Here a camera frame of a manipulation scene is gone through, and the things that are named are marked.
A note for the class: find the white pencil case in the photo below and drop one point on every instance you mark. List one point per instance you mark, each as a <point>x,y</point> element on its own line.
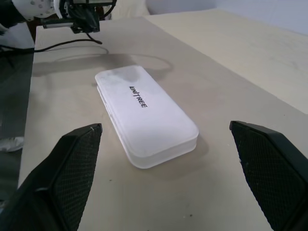
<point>144,115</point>

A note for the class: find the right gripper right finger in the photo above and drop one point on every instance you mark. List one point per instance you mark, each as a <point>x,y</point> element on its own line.
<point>276,173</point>

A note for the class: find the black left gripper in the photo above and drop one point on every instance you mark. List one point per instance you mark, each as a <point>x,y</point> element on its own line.
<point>60,23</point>

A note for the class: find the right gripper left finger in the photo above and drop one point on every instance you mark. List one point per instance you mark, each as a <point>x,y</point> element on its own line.
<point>60,180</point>

